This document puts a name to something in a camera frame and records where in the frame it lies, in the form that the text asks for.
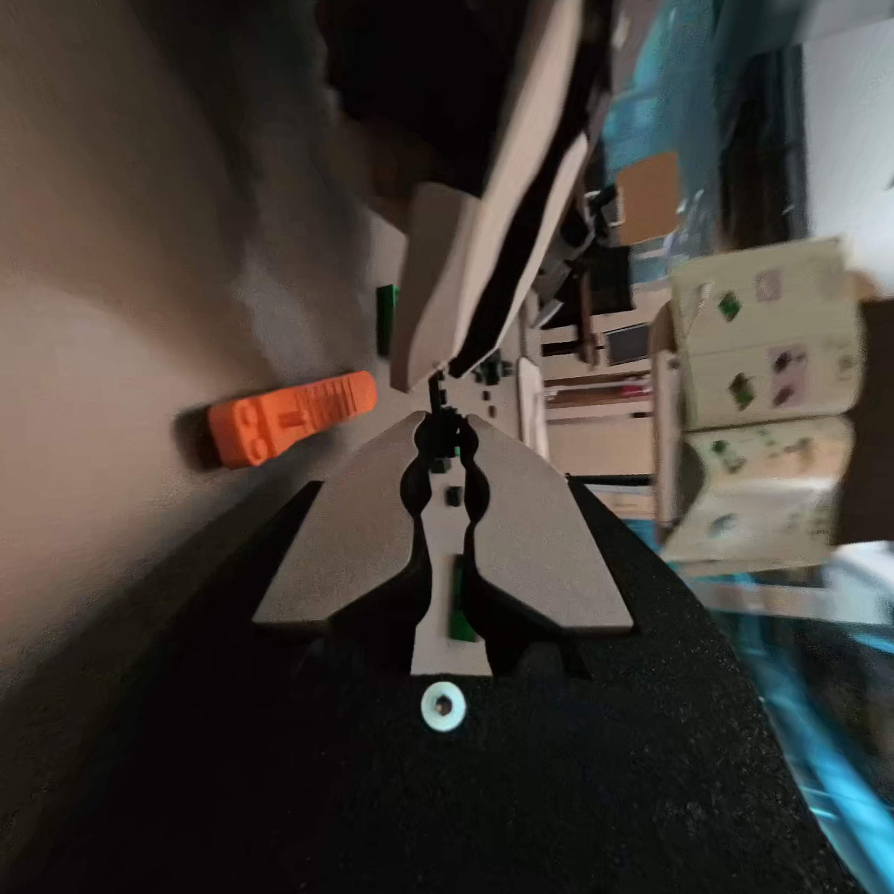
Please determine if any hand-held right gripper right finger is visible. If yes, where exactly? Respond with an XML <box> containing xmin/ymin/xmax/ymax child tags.
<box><xmin>460</xmin><ymin>414</ymin><xmax>638</xmax><ymax>639</ymax></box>

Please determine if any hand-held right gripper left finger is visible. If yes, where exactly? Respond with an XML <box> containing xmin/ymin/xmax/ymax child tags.
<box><xmin>253</xmin><ymin>414</ymin><xmax>433</xmax><ymax>638</ymax></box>

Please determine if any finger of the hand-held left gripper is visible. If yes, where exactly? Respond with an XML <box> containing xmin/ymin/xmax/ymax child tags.
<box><xmin>389</xmin><ymin>181</ymin><xmax>488</xmax><ymax>393</ymax></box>
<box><xmin>446</xmin><ymin>0</ymin><xmax>596</xmax><ymax>379</ymax></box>

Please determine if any dark green lego brick stack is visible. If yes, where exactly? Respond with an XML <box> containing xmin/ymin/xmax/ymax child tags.
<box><xmin>425</xmin><ymin>366</ymin><xmax>467</xmax><ymax>473</ymax></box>

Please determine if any green lego base, tan brick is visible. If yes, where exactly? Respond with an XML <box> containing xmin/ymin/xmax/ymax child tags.
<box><xmin>443</xmin><ymin>551</ymin><xmax>484</xmax><ymax>645</ymax></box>

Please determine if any lego instruction booklet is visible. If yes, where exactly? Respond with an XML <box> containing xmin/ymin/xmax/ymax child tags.
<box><xmin>649</xmin><ymin>237</ymin><xmax>868</xmax><ymax>568</ymax></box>

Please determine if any orange brick separator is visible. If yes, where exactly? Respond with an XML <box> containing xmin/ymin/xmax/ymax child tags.
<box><xmin>206</xmin><ymin>369</ymin><xmax>379</xmax><ymax>470</ymax></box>

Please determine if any white round-cornered base plate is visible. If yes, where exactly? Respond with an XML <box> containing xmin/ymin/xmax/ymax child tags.
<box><xmin>515</xmin><ymin>355</ymin><xmax>554</xmax><ymax>463</ymax></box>

